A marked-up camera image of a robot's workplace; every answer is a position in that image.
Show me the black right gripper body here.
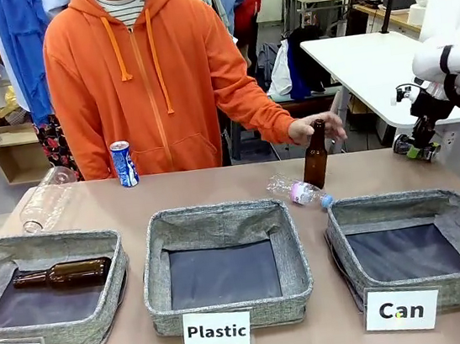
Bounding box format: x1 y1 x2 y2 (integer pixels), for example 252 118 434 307
408 92 458 126

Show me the black crushed can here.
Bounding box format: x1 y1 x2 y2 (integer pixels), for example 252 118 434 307
391 129 444 167

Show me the brown glass bottle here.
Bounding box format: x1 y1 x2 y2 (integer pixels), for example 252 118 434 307
295 117 336 192
10 255 116 297

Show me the small pink-labelled plastic bottle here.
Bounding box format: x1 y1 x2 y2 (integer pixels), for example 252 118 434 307
264 167 336 218

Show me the large clear plastic bottle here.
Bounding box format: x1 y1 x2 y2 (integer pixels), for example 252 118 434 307
13 162 86 236

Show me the person's right forearm orange sleeve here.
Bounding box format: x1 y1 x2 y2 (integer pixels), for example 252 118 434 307
52 108 107 186

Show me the person's left forearm orange sleeve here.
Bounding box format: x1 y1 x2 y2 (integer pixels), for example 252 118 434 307
213 74 300 156

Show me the white Can sign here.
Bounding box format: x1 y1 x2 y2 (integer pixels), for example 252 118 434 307
359 280 445 339

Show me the grey fabric basket for plastic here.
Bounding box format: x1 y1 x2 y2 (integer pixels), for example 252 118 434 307
132 190 320 344

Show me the blue Pepsi can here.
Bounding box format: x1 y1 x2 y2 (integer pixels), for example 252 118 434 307
108 138 142 191

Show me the grey fabric basket for bottles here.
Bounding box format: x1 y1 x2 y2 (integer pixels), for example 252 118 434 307
0 220 140 344

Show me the person's left hand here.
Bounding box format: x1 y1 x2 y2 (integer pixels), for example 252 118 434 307
286 108 349 149

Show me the white background table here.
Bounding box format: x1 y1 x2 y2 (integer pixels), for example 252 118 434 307
299 19 460 143

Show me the white plastic bag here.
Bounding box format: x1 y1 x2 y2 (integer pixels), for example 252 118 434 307
260 38 298 98

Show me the white Plastic sign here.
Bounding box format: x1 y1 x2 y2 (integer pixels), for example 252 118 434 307
179 304 256 344

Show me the person in orange hoodie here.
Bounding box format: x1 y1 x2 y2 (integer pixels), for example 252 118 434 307
36 0 257 189

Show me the red floral skirt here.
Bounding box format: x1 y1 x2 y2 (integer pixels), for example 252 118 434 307
31 110 84 188

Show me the open wooden box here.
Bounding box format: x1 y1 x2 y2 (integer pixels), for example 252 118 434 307
0 119 56 188

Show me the mannequin in blue garment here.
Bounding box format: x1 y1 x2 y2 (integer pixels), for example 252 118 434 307
0 0 64 132

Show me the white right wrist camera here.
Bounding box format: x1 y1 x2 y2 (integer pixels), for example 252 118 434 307
394 79 428 108

